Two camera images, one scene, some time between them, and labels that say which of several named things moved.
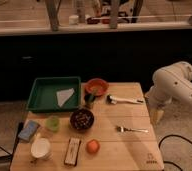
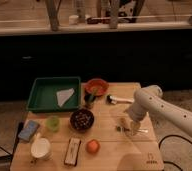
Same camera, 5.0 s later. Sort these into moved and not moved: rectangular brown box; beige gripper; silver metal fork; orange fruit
Moved: beige gripper
Not moved: rectangular brown box; orange fruit; silver metal fork
